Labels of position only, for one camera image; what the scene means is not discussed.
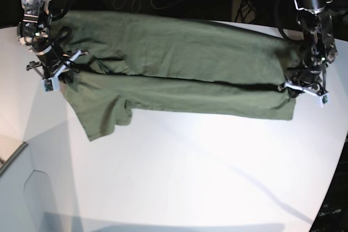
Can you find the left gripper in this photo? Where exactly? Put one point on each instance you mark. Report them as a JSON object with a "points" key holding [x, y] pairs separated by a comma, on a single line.
{"points": [[300, 80]]}

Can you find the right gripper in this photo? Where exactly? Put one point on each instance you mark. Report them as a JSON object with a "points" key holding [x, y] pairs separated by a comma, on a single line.
{"points": [[65, 62]]}

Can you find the olive green t-shirt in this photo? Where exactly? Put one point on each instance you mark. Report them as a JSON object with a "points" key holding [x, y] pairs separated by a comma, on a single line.
{"points": [[136, 61]]}

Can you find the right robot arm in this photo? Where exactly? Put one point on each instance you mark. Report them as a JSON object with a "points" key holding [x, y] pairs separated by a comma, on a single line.
{"points": [[34, 32]]}

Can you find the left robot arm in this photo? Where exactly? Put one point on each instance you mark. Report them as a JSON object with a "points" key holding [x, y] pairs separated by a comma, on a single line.
{"points": [[317, 48]]}

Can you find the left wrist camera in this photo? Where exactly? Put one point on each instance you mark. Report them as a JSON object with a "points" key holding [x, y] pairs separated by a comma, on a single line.
{"points": [[323, 98]]}

